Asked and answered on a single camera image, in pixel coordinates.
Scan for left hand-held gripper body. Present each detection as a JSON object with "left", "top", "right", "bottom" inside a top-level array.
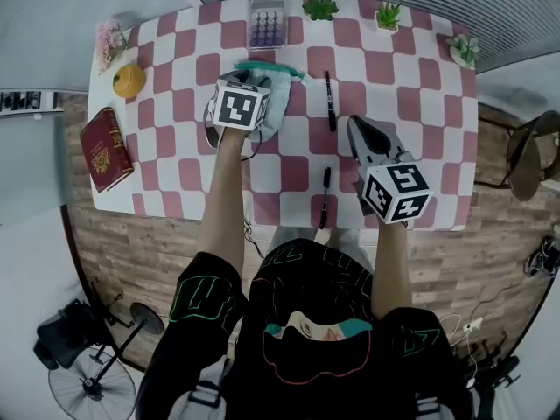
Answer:
[{"left": 203, "top": 70, "right": 272, "bottom": 144}]

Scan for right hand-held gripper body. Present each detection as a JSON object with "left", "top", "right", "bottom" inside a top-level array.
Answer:
[{"left": 356, "top": 148, "right": 434, "bottom": 225}]

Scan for teal pencil pouch yellow lining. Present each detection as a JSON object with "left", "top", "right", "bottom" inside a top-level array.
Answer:
[{"left": 233, "top": 59, "right": 314, "bottom": 142}]

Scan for black marker pen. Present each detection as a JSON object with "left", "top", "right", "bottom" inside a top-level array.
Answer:
[
  {"left": 323, "top": 70, "right": 338, "bottom": 133},
  {"left": 318, "top": 166, "right": 333, "bottom": 231}
]

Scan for person's right forearm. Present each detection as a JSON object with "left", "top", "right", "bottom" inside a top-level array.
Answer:
[{"left": 369, "top": 220, "right": 413, "bottom": 323}]

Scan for person's left forearm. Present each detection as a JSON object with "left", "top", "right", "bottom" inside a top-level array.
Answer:
[{"left": 199, "top": 125, "right": 254, "bottom": 279}]

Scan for grey trousers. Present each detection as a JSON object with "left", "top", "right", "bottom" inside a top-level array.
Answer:
[{"left": 270, "top": 225, "right": 378, "bottom": 258}]

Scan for pink white checkered tablecloth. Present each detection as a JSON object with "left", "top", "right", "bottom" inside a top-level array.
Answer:
[{"left": 129, "top": 0, "right": 480, "bottom": 233}]

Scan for purple button calculator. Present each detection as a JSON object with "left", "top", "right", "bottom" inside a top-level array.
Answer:
[{"left": 247, "top": 0, "right": 289, "bottom": 53}]

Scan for orange pumpkin shaped ornament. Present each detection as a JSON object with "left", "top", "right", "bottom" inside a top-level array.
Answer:
[{"left": 112, "top": 63, "right": 147, "bottom": 101}]

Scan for pale green plant white pot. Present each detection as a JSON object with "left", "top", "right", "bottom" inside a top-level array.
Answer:
[{"left": 446, "top": 32, "right": 481, "bottom": 71}]

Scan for spiky green plant white pot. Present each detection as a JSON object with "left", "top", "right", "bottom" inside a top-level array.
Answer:
[{"left": 374, "top": 0, "right": 403, "bottom": 32}]

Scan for dark green succulent pot plant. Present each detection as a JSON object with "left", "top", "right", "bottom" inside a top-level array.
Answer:
[{"left": 301, "top": 0, "right": 340, "bottom": 23}]

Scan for round brown wooden chair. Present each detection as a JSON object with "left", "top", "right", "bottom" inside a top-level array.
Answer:
[{"left": 476, "top": 109, "right": 560, "bottom": 203}]

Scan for red hardcover book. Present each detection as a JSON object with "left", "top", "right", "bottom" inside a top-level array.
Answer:
[{"left": 79, "top": 106, "right": 136, "bottom": 193}]

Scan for pink flower bouquet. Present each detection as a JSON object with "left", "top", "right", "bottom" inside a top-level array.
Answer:
[{"left": 94, "top": 18, "right": 130, "bottom": 75}]

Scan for black printed t-shirt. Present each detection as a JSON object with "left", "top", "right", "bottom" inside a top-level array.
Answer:
[{"left": 135, "top": 237, "right": 476, "bottom": 420}]

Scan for black standing fan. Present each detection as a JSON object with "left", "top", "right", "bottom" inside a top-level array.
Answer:
[{"left": 47, "top": 302, "right": 165, "bottom": 420}]

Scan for thin black cable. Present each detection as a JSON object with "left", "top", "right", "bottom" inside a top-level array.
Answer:
[{"left": 239, "top": 128, "right": 264, "bottom": 257}]

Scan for white floor cable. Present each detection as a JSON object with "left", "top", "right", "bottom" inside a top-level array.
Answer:
[{"left": 437, "top": 312, "right": 482, "bottom": 381}]

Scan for tangled black cable bundle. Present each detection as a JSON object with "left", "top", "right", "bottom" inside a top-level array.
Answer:
[{"left": 523, "top": 234, "right": 560, "bottom": 279}]

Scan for white wall shelf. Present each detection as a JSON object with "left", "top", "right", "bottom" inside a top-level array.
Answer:
[{"left": 0, "top": 88, "right": 65, "bottom": 116}]

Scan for grey shoulder strap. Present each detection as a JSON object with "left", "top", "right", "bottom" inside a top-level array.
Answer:
[
  {"left": 168, "top": 356, "right": 234, "bottom": 420},
  {"left": 409, "top": 390, "right": 444, "bottom": 420}
]

